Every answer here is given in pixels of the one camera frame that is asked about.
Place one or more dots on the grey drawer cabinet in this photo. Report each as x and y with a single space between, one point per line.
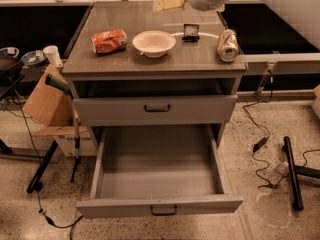
188 69

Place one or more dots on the closed grey upper drawer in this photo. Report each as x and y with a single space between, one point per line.
163 110

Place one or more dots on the open grey lower drawer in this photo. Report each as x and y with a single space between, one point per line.
158 171

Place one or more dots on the white paper bowl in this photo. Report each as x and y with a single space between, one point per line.
153 44

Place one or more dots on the gold soda can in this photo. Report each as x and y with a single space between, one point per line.
228 48

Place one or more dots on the crushed orange soda can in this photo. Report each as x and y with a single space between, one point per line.
109 41

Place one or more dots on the white paper cup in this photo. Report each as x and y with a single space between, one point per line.
53 56

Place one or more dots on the blue bowl with item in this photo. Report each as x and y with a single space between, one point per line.
34 58

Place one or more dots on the brown cardboard box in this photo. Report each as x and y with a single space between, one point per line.
54 109

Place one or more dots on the blue bowl far left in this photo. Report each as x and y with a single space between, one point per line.
9 52

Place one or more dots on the clear plastic bottle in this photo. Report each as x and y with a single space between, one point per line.
279 172

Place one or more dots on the black chair leg base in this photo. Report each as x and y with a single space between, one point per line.
294 172

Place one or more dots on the black stand leg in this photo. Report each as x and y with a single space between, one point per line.
36 184

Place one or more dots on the green handled tool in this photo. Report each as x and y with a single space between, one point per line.
58 84

